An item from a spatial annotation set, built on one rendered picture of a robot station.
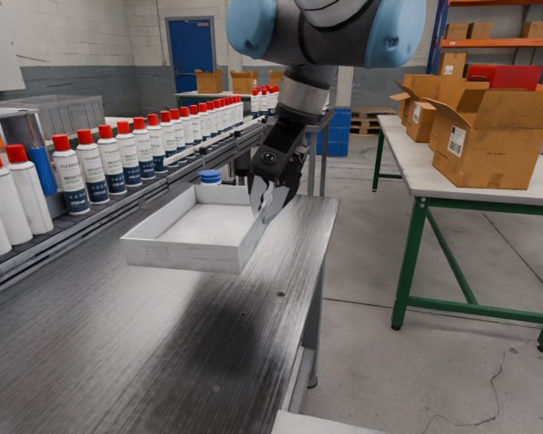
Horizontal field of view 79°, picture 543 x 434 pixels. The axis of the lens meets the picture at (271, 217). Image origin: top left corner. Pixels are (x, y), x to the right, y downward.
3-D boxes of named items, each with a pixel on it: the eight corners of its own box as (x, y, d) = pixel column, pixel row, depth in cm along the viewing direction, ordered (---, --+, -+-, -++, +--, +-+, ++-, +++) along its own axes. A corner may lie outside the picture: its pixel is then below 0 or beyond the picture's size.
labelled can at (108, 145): (116, 189, 105) (102, 123, 96) (130, 191, 104) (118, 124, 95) (105, 195, 100) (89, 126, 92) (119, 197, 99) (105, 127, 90)
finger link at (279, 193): (283, 219, 66) (296, 176, 62) (276, 232, 61) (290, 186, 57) (269, 213, 67) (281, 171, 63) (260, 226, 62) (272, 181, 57)
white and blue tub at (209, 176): (213, 195, 114) (212, 176, 111) (197, 192, 117) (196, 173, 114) (225, 189, 119) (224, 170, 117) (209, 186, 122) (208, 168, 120)
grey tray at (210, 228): (196, 204, 79) (193, 184, 77) (277, 207, 75) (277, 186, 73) (127, 264, 55) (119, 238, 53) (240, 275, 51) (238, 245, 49)
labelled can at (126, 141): (132, 182, 111) (121, 119, 103) (146, 183, 110) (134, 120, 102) (121, 187, 107) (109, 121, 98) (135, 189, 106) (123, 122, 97)
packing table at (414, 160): (367, 189, 362) (377, 114, 330) (446, 195, 347) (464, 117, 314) (383, 334, 168) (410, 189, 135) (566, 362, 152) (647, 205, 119)
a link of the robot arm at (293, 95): (326, 91, 48) (274, 73, 49) (315, 122, 50) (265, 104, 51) (332, 89, 55) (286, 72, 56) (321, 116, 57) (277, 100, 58)
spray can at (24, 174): (42, 225, 82) (15, 142, 73) (59, 228, 81) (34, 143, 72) (22, 234, 77) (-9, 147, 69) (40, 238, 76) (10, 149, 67)
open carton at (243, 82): (227, 94, 547) (227, 70, 531) (237, 92, 584) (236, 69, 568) (252, 95, 536) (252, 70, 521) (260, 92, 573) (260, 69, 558)
